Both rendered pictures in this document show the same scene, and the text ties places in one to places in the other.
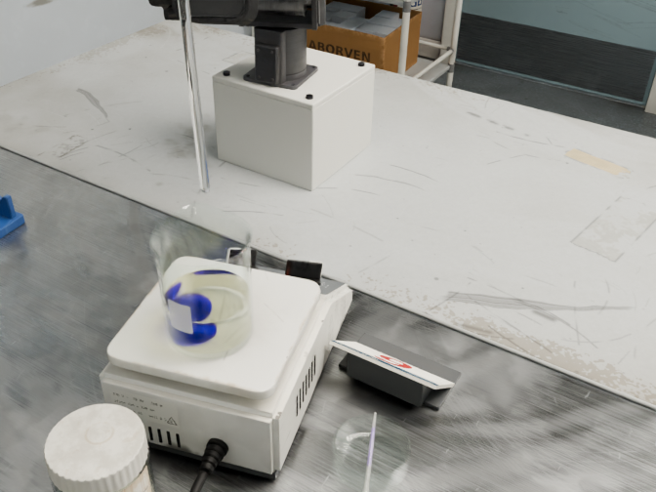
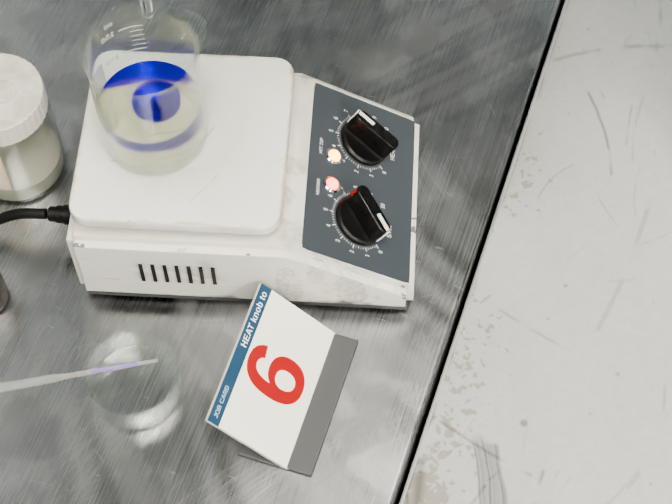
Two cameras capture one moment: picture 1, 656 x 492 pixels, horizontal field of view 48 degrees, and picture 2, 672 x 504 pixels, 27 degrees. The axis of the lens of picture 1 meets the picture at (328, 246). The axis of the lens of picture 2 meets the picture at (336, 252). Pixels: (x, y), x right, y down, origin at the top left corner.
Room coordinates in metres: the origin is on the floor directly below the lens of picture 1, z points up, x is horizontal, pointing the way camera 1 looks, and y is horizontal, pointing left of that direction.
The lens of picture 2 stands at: (0.38, -0.39, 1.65)
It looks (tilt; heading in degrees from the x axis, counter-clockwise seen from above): 60 degrees down; 78
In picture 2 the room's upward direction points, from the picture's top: straight up
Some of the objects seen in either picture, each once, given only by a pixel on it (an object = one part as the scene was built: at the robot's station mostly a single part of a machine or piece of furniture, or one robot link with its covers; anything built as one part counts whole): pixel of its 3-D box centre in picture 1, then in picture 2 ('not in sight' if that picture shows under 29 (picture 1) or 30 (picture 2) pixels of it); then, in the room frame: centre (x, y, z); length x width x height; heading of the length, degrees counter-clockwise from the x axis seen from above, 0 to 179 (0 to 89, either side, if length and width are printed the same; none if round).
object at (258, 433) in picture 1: (236, 342); (234, 182); (0.42, 0.07, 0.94); 0.22 x 0.13 x 0.08; 164
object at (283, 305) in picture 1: (220, 320); (185, 139); (0.39, 0.08, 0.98); 0.12 x 0.12 x 0.01; 74
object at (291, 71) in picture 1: (279, 49); not in sight; (0.78, 0.06, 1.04); 0.07 x 0.07 x 0.06; 68
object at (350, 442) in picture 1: (371, 453); (133, 380); (0.34, -0.03, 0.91); 0.06 x 0.06 x 0.02
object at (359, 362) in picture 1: (396, 358); (284, 379); (0.42, -0.06, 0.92); 0.09 x 0.06 x 0.04; 60
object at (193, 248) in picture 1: (206, 284); (153, 92); (0.38, 0.08, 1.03); 0.07 x 0.06 x 0.08; 16
